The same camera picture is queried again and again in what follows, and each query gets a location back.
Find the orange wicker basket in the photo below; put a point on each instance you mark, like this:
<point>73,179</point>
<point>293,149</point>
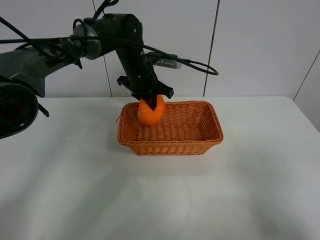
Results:
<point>187,128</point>

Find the orange fruit with stem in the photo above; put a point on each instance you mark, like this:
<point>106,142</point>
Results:
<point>149,117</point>

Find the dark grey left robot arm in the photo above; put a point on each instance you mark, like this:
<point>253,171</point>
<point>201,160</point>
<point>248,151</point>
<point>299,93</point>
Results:
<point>23,71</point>

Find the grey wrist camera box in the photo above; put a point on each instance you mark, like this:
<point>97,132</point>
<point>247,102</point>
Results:
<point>165,61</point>

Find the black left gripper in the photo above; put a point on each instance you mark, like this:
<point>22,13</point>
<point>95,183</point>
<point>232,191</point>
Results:
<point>141,79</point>

